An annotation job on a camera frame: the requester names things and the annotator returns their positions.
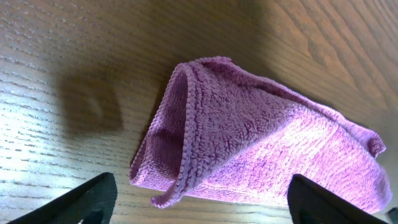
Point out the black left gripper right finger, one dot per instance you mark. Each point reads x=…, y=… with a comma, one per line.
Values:
x=310, y=203

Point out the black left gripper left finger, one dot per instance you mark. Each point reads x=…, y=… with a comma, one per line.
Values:
x=91, y=202

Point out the purple microfiber cloth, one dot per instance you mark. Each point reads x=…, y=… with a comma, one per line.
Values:
x=222, y=133

